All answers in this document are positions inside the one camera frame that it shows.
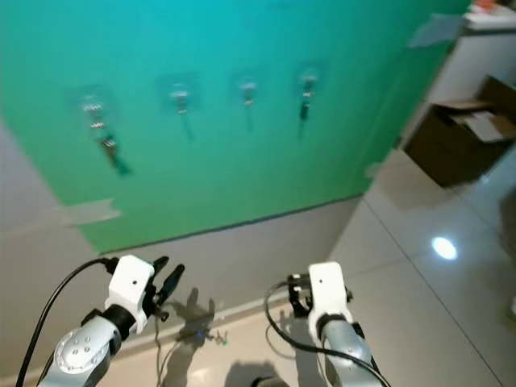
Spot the long grey tape strip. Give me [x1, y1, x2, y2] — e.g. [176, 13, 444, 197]
[60, 199, 122, 227]

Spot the brown cardboard box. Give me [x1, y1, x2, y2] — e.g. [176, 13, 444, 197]
[405, 77, 516, 188]

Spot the white cabinet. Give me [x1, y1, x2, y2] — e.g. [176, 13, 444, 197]
[403, 16, 516, 154]

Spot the wide grey tape patch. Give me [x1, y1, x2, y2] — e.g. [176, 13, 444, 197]
[407, 14, 465, 48]

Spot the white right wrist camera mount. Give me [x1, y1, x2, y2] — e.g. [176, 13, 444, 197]
[306, 262, 349, 319]

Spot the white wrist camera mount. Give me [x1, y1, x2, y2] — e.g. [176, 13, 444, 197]
[306, 262, 349, 319]
[105, 255, 156, 323]

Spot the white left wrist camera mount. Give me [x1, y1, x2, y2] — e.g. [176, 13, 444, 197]
[105, 255, 156, 323]

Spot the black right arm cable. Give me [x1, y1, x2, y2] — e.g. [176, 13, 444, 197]
[263, 278, 394, 387]

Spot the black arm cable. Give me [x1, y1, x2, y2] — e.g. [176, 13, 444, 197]
[263, 278, 394, 387]
[15, 256, 110, 387]

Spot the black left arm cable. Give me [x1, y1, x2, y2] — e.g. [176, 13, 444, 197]
[15, 256, 110, 387]

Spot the green wall sheet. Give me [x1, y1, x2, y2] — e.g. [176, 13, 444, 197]
[0, 0, 472, 255]

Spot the silver key bunch with ring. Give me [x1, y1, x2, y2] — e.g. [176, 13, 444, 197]
[87, 97, 122, 166]

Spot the clear adhesive wall hook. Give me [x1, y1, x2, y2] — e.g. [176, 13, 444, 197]
[230, 71, 265, 110]
[157, 74, 198, 115]
[290, 60, 327, 102]
[77, 87, 118, 134]

